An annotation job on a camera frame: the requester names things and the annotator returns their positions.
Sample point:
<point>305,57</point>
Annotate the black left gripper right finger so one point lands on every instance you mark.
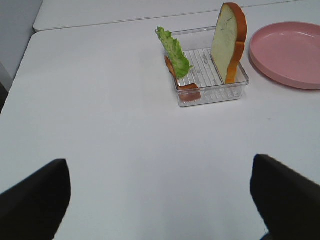
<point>288,202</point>

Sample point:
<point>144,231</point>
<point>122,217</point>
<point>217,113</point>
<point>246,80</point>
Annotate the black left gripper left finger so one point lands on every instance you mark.
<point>34,208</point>

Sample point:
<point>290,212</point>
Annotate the bacon strip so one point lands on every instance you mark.
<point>188,92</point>

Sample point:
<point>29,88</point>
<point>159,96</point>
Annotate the green lettuce leaf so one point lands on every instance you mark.
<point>180,63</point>

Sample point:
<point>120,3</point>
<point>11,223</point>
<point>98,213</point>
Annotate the bread slice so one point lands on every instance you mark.
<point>229,39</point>

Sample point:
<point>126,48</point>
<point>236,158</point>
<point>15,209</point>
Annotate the clear plastic left tray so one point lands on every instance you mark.
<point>196,45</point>

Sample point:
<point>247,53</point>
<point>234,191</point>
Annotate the pink round plate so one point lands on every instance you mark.
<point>288,53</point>

